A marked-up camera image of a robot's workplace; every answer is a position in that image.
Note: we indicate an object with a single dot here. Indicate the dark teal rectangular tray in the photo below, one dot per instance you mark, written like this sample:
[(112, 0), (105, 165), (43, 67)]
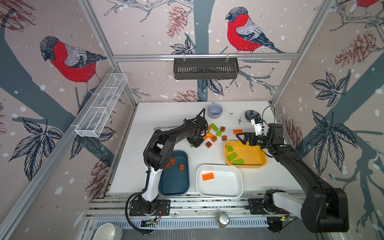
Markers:
[(174, 182)]

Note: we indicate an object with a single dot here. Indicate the green lego brick top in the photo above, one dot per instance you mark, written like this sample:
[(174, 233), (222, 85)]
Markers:
[(214, 127)]

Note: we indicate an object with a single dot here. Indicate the yellow rectangular tray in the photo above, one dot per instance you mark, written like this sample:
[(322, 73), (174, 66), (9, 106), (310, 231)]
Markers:
[(253, 156)]

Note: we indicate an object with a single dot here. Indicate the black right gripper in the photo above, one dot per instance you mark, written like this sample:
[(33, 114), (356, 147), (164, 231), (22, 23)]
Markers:
[(248, 134)]

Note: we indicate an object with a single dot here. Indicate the white wire mesh basket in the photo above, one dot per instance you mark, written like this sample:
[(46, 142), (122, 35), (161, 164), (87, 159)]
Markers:
[(99, 112)]

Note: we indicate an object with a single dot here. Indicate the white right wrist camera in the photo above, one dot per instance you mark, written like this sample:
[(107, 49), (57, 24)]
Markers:
[(258, 127)]

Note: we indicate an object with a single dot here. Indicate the green long lego brick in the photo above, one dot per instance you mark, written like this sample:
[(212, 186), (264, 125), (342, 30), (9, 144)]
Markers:
[(238, 162)]

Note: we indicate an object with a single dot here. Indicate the metal tongs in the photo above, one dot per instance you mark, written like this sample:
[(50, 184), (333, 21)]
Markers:
[(164, 128)]

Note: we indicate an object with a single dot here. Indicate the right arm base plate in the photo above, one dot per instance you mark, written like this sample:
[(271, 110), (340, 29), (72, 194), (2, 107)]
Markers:
[(259, 207)]

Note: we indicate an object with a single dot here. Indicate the brown lego brick front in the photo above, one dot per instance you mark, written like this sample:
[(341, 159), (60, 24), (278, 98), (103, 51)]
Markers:
[(208, 144)]

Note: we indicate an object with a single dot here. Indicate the white rectangular tray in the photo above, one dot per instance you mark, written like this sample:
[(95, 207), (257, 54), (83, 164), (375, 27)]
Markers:
[(228, 182)]

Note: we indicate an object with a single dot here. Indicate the round silver knob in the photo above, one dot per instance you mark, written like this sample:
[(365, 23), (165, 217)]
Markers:
[(223, 219)]

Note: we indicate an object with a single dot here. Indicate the orange curved lego arch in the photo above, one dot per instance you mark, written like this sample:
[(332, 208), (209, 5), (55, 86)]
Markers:
[(211, 137)]

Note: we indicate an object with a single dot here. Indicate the lavender plastic cup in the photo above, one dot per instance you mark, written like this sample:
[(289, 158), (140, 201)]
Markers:
[(214, 110)]

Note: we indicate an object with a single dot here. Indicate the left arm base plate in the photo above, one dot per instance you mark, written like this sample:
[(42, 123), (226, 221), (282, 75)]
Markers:
[(143, 208)]

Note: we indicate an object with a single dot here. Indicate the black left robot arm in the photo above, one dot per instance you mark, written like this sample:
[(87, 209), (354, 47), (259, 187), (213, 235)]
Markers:
[(157, 155)]

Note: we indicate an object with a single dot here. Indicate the orange lego brick right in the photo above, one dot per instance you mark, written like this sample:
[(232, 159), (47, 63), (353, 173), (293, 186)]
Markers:
[(237, 131)]

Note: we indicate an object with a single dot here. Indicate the white bowl at bottom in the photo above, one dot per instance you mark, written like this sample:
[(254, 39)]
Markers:
[(108, 231)]

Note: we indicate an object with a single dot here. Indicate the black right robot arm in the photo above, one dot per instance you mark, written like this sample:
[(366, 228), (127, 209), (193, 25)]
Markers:
[(325, 208)]

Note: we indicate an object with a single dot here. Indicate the black hanging wire basket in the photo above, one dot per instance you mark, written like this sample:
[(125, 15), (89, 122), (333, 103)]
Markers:
[(206, 68)]

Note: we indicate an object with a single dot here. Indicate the orange lego plate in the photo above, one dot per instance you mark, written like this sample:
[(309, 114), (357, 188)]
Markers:
[(209, 176)]

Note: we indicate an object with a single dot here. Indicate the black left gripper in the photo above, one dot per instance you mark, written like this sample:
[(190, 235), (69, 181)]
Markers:
[(197, 144)]

